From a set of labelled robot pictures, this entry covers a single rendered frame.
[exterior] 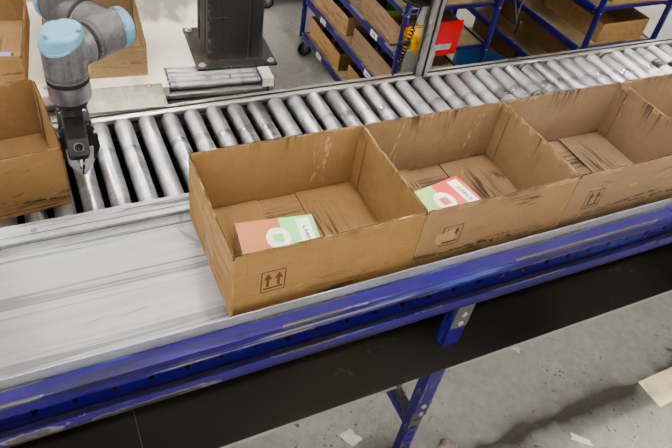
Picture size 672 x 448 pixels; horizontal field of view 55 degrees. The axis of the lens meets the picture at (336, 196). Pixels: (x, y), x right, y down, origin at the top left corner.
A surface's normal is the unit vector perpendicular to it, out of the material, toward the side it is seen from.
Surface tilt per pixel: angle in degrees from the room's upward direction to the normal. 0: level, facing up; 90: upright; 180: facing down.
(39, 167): 90
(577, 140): 1
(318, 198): 1
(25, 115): 90
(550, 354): 0
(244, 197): 89
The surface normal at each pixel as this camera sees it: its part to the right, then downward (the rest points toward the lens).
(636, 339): 0.14, -0.73
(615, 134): -0.90, 0.18
